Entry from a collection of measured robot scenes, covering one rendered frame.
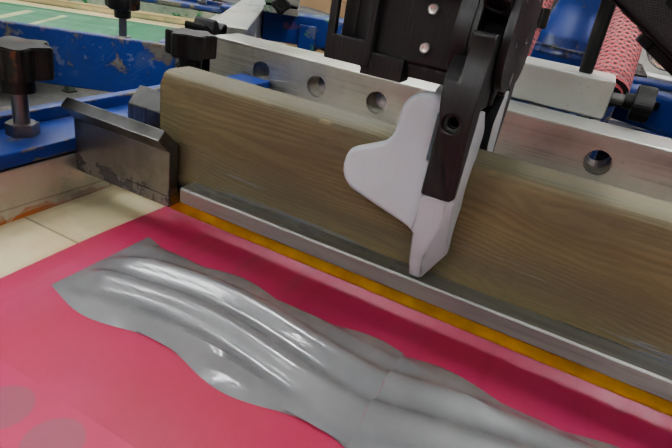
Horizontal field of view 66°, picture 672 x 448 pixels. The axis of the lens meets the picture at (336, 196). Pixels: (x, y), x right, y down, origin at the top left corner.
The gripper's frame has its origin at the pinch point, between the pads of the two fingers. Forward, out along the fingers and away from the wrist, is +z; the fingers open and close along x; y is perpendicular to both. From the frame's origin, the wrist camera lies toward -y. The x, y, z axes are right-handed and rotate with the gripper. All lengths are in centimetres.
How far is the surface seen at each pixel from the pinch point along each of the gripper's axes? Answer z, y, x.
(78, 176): 3.7, 25.4, 2.5
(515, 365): 5.3, -5.3, 0.6
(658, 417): 5.3, -12.3, -0.1
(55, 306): 5.3, 16.3, 11.4
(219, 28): -3.6, 35.7, -25.2
